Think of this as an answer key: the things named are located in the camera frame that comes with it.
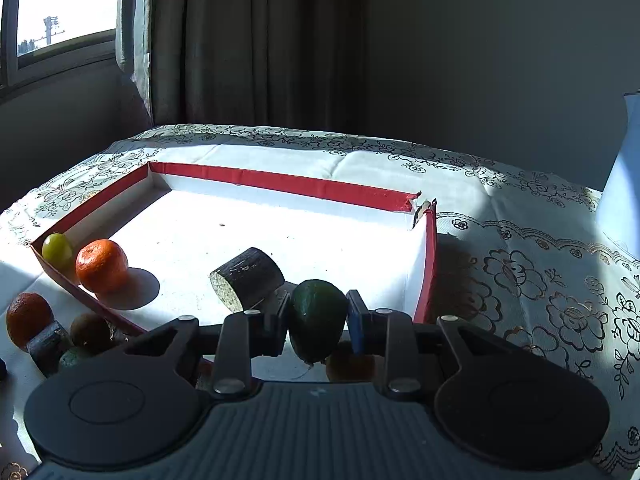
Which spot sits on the large orange mandarin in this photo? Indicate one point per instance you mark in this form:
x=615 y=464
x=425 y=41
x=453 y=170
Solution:
x=102 y=266

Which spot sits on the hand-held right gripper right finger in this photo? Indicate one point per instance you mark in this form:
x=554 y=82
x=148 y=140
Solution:
x=356 y=325

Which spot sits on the small brown round fruit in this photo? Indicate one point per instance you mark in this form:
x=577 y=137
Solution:
x=91 y=332

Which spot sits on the light blue electric kettle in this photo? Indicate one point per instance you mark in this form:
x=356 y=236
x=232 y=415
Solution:
x=620 y=185

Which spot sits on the small orange mandarin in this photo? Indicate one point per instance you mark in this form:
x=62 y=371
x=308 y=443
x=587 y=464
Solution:
x=27 y=320

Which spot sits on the beige patterned curtain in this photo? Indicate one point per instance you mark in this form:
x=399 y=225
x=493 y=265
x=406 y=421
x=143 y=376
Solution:
x=250 y=40

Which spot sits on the large green round tomato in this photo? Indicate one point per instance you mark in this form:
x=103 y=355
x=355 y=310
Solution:
x=57 y=251

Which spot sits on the green cucumber piece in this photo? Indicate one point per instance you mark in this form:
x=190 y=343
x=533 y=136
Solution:
x=75 y=358

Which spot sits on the green avocado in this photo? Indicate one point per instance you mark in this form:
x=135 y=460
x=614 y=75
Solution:
x=317 y=320

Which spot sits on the window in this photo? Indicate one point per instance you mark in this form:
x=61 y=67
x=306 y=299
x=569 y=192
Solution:
x=60 y=5

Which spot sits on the dark cucumber chunk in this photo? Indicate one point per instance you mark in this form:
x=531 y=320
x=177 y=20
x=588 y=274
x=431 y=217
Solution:
x=250 y=275

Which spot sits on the red cardboard box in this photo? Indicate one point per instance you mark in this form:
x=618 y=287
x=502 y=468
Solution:
x=300 y=220

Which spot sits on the large brown round fruit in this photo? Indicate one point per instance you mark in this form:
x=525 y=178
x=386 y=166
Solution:
x=350 y=364

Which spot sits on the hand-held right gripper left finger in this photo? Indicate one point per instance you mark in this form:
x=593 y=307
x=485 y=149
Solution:
x=276 y=332

